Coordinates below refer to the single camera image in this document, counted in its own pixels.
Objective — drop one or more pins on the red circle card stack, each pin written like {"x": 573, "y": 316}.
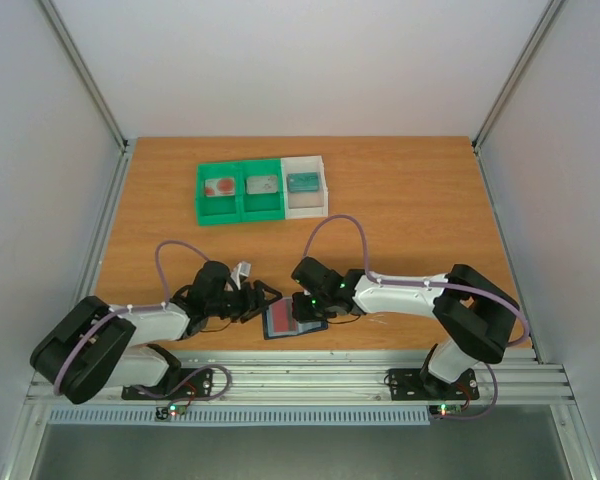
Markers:
{"x": 220, "y": 187}

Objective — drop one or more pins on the right circuit board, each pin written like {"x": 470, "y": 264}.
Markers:
{"x": 446, "y": 410}

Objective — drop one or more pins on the left circuit board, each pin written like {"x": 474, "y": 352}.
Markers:
{"x": 171, "y": 412}

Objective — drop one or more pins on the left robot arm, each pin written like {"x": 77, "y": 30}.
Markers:
{"x": 97, "y": 345}

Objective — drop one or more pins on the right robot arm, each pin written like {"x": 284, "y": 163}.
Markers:
{"x": 477, "y": 316}

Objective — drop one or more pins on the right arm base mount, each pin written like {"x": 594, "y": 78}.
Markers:
{"x": 405, "y": 384}

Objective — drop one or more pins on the middle green bin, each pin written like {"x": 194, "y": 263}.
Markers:
{"x": 262, "y": 198}

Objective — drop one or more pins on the white bin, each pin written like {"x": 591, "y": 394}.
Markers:
{"x": 305, "y": 205}

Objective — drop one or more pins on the aluminium rail frame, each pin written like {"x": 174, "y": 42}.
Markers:
{"x": 357, "y": 377}

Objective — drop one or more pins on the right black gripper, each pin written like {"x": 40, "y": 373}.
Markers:
{"x": 304, "y": 306}

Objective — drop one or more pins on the dark blue card holder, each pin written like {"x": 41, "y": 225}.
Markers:
{"x": 278, "y": 322}

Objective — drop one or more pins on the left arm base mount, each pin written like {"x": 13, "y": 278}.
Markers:
{"x": 177, "y": 385}

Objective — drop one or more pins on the green bin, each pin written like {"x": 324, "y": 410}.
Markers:
{"x": 218, "y": 210}
{"x": 262, "y": 198}

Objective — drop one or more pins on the grey slotted cable duct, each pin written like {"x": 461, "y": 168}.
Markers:
{"x": 241, "y": 416}

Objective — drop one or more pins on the circuit board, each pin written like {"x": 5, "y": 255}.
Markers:
{"x": 446, "y": 410}
{"x": 171, "y": 412}

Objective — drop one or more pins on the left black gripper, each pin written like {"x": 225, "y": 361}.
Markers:
{"x": 263, "y": 287}

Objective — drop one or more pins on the grey bird card stack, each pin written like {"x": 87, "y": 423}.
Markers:
{"x": 262, "y": 184}

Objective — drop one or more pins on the left green bin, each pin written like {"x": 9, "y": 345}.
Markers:
{"x": 218, "y": 210}

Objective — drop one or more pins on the teal card stack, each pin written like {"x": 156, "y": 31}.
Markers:
{"x": 303, "y": 182}

